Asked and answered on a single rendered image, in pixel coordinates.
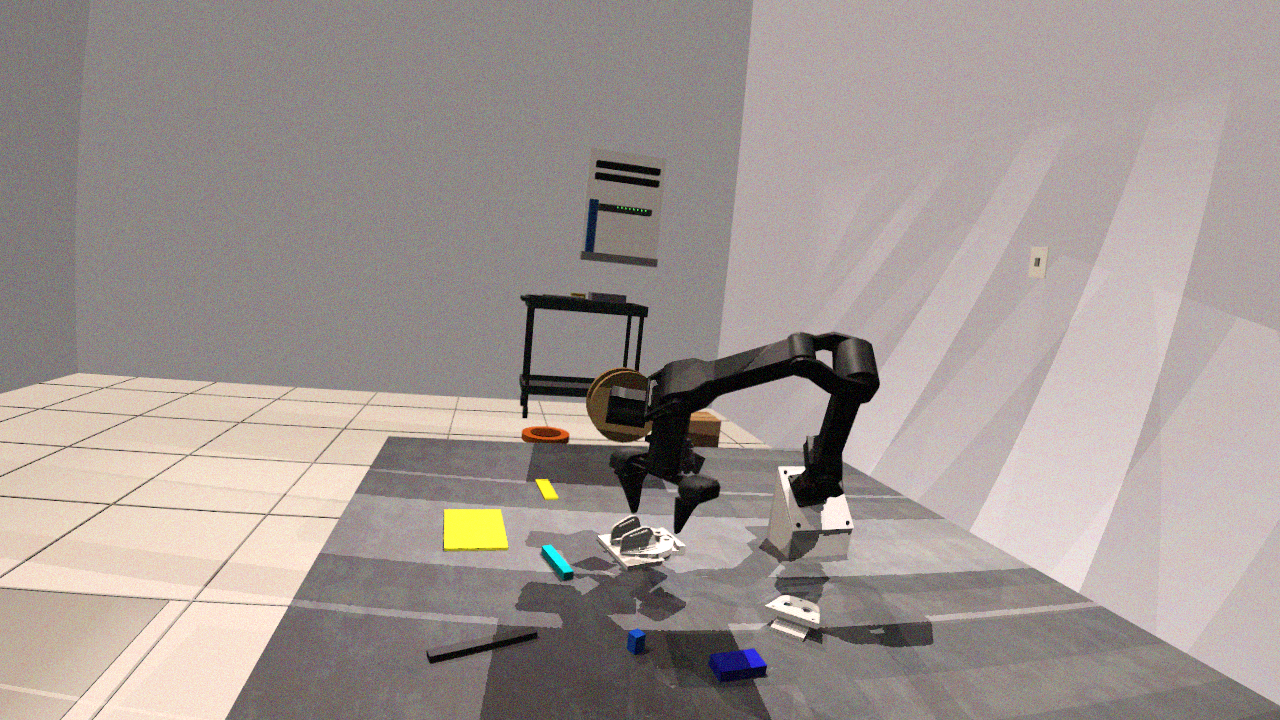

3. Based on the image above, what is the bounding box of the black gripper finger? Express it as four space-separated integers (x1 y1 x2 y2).
673 496 699 534
614 469 648 512

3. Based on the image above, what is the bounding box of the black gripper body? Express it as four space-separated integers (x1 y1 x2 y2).
609 430 721 503

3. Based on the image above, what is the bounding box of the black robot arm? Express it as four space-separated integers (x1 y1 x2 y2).
605 332 881 507

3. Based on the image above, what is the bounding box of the cyan rectangular block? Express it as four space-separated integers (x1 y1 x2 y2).
541 544 573 582

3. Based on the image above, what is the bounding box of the white curved jaw with gear teeth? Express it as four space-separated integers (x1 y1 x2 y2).
611 515 667 544

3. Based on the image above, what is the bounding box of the blue rectangular block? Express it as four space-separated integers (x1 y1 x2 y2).
627 628 646 655
708 648 767 682

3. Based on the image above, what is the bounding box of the dark grey long bar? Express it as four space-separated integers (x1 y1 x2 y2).
428 626 538 664

